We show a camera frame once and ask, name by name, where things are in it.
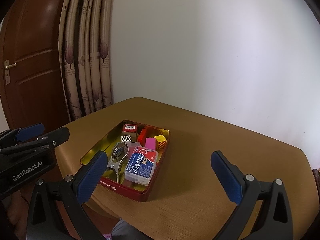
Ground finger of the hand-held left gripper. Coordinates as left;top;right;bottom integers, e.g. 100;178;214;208
0;126;70;155
0;123;45;147

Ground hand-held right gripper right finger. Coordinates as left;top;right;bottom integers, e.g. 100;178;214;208
210;151;293;240

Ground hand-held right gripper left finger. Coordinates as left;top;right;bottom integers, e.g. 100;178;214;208
26;151;108;240

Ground metal bulldog clip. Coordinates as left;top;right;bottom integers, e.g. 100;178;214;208
106;142;132;183

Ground red tin box gold inside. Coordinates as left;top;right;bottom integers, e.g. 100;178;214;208
80;119;171;203

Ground clear floss box blue label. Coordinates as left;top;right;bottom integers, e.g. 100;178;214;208
124;146;159;186

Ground red barcode carton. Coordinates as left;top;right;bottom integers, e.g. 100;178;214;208
122;124;138;135

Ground red block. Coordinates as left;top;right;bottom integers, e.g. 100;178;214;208
137;128;148;143

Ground pink eraser block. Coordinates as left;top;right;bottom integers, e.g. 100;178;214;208
145;137;157;150

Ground yellow striped block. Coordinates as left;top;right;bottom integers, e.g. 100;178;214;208
154;135;167;150

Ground brown wooden door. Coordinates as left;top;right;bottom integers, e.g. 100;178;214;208
0;0;72;130

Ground person's grey trousers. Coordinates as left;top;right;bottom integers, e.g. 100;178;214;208
110;219;148;240

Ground beige flower print curtain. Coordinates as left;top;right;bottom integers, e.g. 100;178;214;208
58;0;116;122

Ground brass door handle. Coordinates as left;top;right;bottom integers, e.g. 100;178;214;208
4;59;17;84

